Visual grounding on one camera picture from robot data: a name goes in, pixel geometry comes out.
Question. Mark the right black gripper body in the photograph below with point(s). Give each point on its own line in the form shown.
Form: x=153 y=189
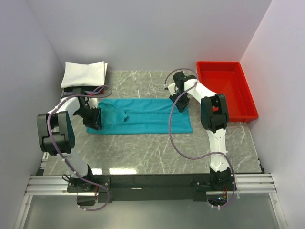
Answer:
x=183 y=97

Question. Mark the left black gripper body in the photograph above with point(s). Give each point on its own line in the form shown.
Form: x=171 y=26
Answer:
x=85 y=112

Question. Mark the teal t shirt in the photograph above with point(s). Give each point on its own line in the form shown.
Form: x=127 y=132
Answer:
x=134 y=116

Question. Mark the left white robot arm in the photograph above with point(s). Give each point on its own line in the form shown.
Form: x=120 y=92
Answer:
x=56 y=134

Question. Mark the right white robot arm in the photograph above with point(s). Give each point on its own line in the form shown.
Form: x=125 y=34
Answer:
x=214 y=118

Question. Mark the black folded t shirt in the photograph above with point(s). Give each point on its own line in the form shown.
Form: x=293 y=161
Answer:
x=87 y=89

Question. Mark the white folded t shirt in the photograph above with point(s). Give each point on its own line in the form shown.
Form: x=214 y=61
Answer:
x=84 y=74

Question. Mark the red plastic bin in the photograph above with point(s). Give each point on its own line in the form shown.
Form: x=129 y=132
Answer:
x=228 y=78

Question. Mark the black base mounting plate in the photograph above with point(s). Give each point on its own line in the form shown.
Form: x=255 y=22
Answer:
x=152 y=187

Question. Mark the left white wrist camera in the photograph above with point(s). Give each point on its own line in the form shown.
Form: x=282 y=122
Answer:
x=93 y=101

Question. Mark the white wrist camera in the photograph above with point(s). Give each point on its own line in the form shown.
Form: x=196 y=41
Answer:
x=93 y=101
x=172 y=88

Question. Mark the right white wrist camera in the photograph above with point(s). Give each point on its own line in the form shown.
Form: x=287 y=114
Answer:
x=172 y=88

